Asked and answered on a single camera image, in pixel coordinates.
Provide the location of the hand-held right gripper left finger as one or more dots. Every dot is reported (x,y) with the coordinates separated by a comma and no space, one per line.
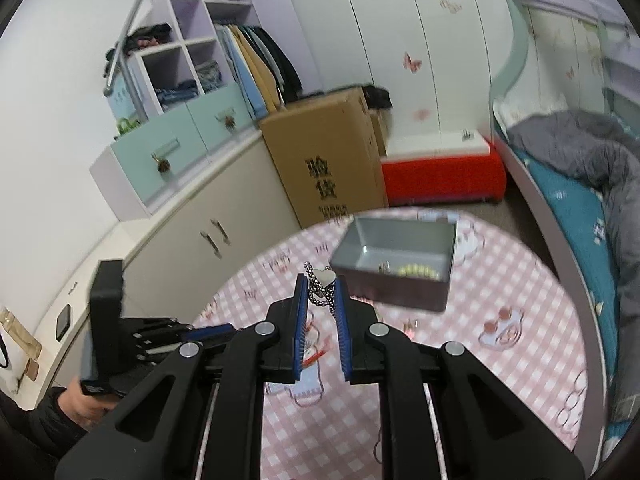
(300,330)

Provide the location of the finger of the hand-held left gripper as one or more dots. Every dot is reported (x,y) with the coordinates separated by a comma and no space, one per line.
(210,334)
(152,354)

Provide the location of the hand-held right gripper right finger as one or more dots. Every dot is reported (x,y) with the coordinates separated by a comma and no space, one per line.
(342,332)

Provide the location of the grey metal tin box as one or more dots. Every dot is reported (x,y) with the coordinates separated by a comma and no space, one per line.
(400,245)

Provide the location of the person's left forearm black sleeve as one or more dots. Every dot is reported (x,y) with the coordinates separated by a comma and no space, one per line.
(30,427)

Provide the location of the person's left hand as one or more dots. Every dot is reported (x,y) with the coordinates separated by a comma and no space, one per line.
(82,402)

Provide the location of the thin red stick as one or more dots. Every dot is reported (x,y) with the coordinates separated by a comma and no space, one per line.
(320,355)

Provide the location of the small pink earrings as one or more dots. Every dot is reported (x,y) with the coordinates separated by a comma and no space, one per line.
(412,326)

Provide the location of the beige low cabinet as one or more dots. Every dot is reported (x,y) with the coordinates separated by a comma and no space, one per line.
(200,230)

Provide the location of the pink checked tablecloth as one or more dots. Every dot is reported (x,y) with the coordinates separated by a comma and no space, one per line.
(500,300)

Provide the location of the pale green drawer cabinet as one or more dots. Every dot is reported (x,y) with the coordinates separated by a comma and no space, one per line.
(165,155)

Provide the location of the large brown cardboard box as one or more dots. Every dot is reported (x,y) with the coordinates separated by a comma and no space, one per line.
(320,160)

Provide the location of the red storage box white lid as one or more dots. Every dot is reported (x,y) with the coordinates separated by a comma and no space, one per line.
(442,180)

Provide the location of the folded blue jeans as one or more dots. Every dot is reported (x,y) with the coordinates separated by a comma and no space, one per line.
(175,95)

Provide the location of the black bag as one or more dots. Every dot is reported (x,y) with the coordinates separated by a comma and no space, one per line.
(376,96)

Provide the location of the patterned folded cloth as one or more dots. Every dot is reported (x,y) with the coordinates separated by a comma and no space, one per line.
(208,75)

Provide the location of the yellow hanging garment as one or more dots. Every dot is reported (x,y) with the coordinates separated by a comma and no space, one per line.
(262,77)

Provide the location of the teal printed bed sheet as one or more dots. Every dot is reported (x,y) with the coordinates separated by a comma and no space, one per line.
(575,220)

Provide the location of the light blue hanging garment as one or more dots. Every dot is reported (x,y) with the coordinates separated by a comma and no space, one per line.
(242,75)

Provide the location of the black hanging garment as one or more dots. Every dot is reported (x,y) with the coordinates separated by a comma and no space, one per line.
(282,67)

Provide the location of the dark folded clothes pile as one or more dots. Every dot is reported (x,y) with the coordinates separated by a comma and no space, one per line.
(147,36)

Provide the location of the white open shelf unit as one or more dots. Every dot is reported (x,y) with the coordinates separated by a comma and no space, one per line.
(190,15)

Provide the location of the grey blanket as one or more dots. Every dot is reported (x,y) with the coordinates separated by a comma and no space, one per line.
(590,150)

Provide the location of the white wardrobe with butterfly stickers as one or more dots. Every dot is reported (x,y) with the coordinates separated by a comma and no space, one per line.
(380,25)

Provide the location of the small black wall device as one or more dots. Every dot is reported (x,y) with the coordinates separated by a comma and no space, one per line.
(63,323)

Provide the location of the bed with pale frame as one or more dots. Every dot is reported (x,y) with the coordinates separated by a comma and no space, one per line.
(550,240)

